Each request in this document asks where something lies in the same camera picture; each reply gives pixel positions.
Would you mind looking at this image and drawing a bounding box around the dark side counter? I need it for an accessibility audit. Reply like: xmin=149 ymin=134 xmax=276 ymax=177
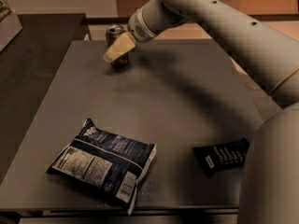
xmin=0 ymin=13 xmax=88 ymax=182

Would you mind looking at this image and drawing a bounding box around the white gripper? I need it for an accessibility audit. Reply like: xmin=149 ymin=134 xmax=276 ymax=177
xmin=103 ymin=6 xmax=158 ymax=63

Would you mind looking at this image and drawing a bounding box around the white box on counter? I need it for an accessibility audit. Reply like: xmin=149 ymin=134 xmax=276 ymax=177
xmin=0 ymin=0 xmax=22 ymax=52

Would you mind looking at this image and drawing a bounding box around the orange soda can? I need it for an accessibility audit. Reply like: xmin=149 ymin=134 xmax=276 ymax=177
xmin=105 ymin=24 xmax=130 ymax=69

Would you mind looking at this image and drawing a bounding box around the black snack bar wrapper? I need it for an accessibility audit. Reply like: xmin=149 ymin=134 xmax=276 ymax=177
xmin=192 ymin=138 xmax=249 ymax=176

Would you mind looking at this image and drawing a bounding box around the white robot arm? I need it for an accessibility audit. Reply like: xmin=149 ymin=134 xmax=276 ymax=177
xmin=104 ymin=0 xmax=299 ymax=224

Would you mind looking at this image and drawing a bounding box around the blue chip bag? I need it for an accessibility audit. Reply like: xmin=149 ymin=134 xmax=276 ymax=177
xmin=47 ymin=119 xmax=157 ymax=213

